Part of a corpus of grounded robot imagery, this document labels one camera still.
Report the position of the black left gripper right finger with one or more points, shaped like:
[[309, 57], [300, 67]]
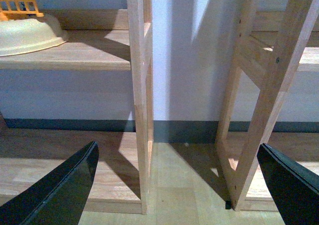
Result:
[[293, 187]]

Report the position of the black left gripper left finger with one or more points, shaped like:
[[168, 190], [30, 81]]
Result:
[[59, 197]]

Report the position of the left wooden shelf unit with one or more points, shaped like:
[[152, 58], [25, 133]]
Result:
[[97, 87]]

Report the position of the wooden shelf unit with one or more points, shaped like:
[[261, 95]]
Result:
[[97, 87], [270, 60]]

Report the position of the right wooden shelf unit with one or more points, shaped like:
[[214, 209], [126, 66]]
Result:
[[270, 60]]

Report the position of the cream plastic toy base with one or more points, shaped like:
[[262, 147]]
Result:
[[30, 35]]

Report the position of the orange toy fence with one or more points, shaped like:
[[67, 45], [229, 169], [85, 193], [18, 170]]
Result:
[[17, 9]]

